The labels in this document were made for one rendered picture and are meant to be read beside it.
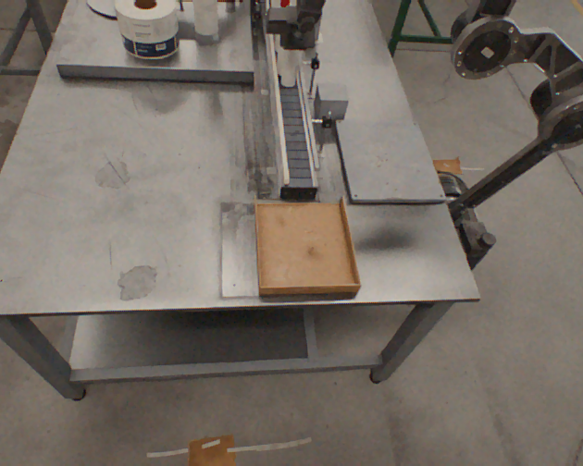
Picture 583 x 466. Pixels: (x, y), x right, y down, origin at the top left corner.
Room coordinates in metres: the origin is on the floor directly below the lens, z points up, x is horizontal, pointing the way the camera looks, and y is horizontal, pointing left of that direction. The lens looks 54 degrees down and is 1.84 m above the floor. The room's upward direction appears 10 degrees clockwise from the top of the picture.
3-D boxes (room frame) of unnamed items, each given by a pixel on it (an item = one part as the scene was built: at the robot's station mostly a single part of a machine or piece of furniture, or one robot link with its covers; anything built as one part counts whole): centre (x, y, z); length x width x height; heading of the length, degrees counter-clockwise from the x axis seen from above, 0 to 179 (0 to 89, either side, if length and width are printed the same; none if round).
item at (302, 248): (0.71, -0.04, 0.85); 0.30 x 0.26 x 0.04; 13
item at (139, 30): (1.45, 0.63, 0.95); 0.20 x 0.20 x 0.14
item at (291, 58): (1.35, 0.11, 0.98); 0.05 x 0.05 x 0.20
